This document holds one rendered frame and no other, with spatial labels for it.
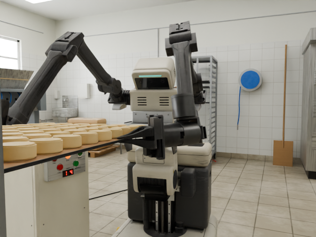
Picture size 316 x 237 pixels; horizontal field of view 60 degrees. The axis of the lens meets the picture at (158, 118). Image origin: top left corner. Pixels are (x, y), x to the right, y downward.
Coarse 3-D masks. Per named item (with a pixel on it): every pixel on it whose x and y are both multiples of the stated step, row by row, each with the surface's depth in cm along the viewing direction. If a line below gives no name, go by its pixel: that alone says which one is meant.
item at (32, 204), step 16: (16, 176) 142; (32, 176) 134; (80, 176) 155; (16, 192) 143; (32, 192) 134; (48, 192) 139; (64, 192) 147; (80, 192) 156; (16, 208) 144; (32, 208) 135; (48, 208) 139; (64, 208) 147; (80, 208) 156; (16, 224) 144; (32, 224) 136; (48, 224) 140; (64, 224) 148; (80, 224) 157
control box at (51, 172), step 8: (56, 160) 138; (64, 160) 143; (72, 160) 147; (80, 160) 151; (48, 168) 135; (56, 168) 139; (64, 168) 143; (72, 168) 147; (80, 168) 151; (48, 176) 135; (56, 176) 139; (64, 176) 143
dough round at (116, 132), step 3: (102, 129) 63; (105, 129) 62; (108, 129) 62; (111, 129) 62; (114, 129) 62; (117, 129) 62; (120, 129) 63; (114, 132) 61; (117, 132) 62; (120, 132) 63; (114, 135) 61; (117, 135) 62; (120, 135) 63; (114, 138) 62
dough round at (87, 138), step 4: (80, 132) 54; (84, 132) 54; (88, 132) 54; (92, 132) 54; (84, 136) 51; (88, 136) 51; (92, 136) 51; (96, 136) 52; (84, 140) 51; (88, 140) 51; (92, 140) 51; (96, 140) 52; (84, 144) 51
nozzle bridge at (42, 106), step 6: (0, 90) 184; (6, 90) 187; (12, 90) 190; (18, 90) 194; (6, 96) 195; (12, 96) 199; (18, 96) 203; (42, 96) 209; (12, 102) 199; (42, 102) 210; (36, 108) 209; (42, 108) 210; (36, 114) 217; (30, 120) 219; (36, 120) 217
